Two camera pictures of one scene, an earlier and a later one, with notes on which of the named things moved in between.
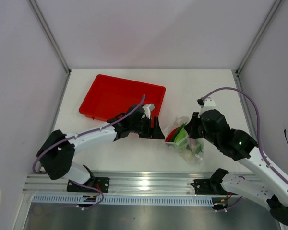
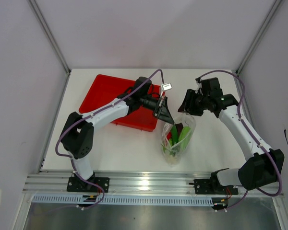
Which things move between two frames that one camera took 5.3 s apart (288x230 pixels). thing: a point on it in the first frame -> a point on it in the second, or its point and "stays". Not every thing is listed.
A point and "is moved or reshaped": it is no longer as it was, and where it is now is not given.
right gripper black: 191,126 -> 187,105
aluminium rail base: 123,183 stays
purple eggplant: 193,144 -> 179,126
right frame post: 258,36 stays
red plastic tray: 109,96 stays
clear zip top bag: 191,149 is moved or reshaped
